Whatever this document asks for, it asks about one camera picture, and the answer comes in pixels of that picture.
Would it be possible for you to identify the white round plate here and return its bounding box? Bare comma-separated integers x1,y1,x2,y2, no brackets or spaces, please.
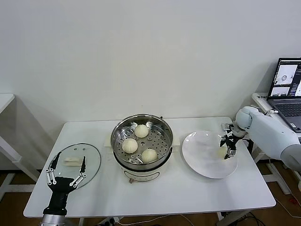
181,130,239,179

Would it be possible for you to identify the stainless steel steamer basket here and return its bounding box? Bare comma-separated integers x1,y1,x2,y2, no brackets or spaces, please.
104,113,181,166

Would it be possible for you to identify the white table leg frame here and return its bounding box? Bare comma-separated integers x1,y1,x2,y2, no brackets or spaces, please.
79,210,251,226

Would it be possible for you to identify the white power strip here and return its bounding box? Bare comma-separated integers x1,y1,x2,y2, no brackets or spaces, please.
102,216,120,226

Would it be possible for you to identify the white laptop stand table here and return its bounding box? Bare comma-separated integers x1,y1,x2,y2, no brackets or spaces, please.
252,93,301,196

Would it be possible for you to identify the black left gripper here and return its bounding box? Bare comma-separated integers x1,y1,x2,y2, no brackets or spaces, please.
42,152,87,216

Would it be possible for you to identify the grey open laptop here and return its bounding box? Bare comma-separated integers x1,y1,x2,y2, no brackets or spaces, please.
267,57,301,134

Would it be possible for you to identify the white electric cooker base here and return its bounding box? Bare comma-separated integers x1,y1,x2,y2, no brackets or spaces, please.
104,135,182,184

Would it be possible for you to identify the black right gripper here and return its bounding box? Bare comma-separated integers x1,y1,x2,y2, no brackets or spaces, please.
218,131,238,161

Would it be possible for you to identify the round glass lid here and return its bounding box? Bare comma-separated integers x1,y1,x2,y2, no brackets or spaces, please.
48,143,102,189

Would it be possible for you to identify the white side table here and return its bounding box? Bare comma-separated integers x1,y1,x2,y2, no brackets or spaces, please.
0,93,42,196

